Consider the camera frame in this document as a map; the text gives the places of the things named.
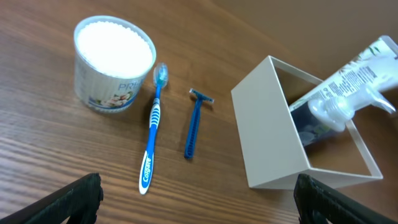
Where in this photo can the white floral shampoo tube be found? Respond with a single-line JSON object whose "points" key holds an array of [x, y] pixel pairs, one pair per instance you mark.
{"points": [[375, 66]]}

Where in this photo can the white cardboard box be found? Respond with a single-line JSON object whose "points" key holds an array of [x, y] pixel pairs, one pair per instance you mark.
{"points": [[272, 151]]}

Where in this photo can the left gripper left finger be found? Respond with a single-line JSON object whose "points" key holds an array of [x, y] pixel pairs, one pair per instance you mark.
{"points": [[77, 202]]}

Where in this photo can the blue disposable razor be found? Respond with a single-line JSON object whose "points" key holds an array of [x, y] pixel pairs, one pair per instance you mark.
{"points": [[194, 123]]}

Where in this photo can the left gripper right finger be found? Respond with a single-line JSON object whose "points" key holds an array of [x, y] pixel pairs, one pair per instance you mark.
{"points": [[319, 203]]}

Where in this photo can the white cotton swab tub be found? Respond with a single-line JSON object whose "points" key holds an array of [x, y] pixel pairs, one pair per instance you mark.
{"points": [[112, 60]]}

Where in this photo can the blue pump bottle clear cap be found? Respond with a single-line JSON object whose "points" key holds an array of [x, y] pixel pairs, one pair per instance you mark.
{"points": [[319, 119]]}

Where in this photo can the blue white toothbrush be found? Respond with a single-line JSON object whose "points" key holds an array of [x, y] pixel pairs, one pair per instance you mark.
{"points": [[161, 76]]}

